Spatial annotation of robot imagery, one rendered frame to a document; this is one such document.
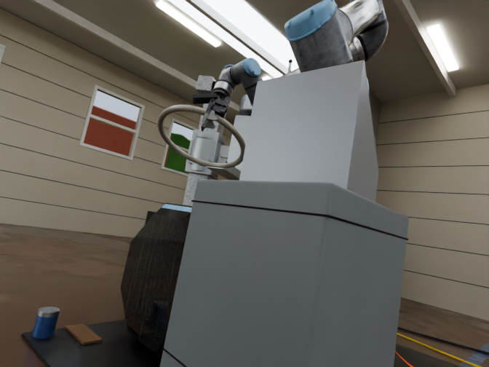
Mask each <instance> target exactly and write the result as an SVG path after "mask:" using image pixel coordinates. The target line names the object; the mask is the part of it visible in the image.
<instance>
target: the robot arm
mask: <svg viewBox="0 0 489 367"><path fill-rule="evenodd" d="M388 29H389V24H388V21H387V19H386V13H385V10H384V7H383V2H382V0H350V3H349V4H347V5H345V6H343V7H341V8H339V9H338V8H337V4H336V3H335V1H334V0H324V1H321V2H320V3H318V4H315V5H314V6H312V7H310V8H308V9H307V10H305V11H304V12H302V13H300V14H298V15H296V16H295V17H293V18H292V19H290V20H288V21H287V22H286V23H285V31H286V34H287V40H288V41H289V43H290V46H291V49H292V51H293V54H294V56H295V60H296V62H297V64H298V68H297V69H295V70H293V71H291V72H289V73H287V74H285V75H283V76H288V75H292V74H299V73H303V72H307V71H313V70H317V69H321V68H328V67H332V66H339V65H343V64H347V63H353V62H357V61H361V60H364V61H368V60H369V59H371V58H372V57H374V56H375V55H376V54H377V52H378V51H379V50H380V48H381V47H382V45H383V43H384V42H385V39H386V36H387V33H388ZM357 34H359V36H356V35H357ZM353 38H354V40H353V41H352V39H353ZM260 75H261V67H260V65H259V63H258V61H257V60H256V59H254V58H248V59H244V60H243V61H241V62H239V63H237V64H236V65H227V66H225V67H224V68H223V70H222V71H221V73H220V76H219V78H218V80H217V82H216V84H215V86H214V88H213V91H212V93H210V94H193V100H192V101H193V104H203V103H209V105H208V107H207V110H206V112H205V114H204V117H203V120H202V126H201V129H202V132H203V131H204V129H205V128H210V129H215V125H214V124H213V123H212V121H216V120H217V119H218V118H217V117H216V116H215V115H214V114H217V115H219V116H221V117H223V118H224V116H225V114H226V112H227V107H228V105H229V103H230V100H231V94H232V92H233V91H234V88H235V87H236V86H237V85H239V84H242V85H243V88H244V89H245V92H246V93H247V96H248V98H249V100H250V104H251V105H252V106H253V101H254V97H255V90H256V86H257V82H258V81H261V78H260ZM208 120H209V121H208Z"/></svg>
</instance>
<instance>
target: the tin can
mask: <svg viewBox="0 0 489 367"><path fill-rule="evenodd" d="M59 313H60V309H59V308H57V307H41V308H39V309H38V312H37V316H36V322H35V324H34V327H33V333H32V337H34V338H37V339H47V338H50V337H52V336H53V335H54V332H55V327H56V324H57V319H58V315H59Z"/></svg>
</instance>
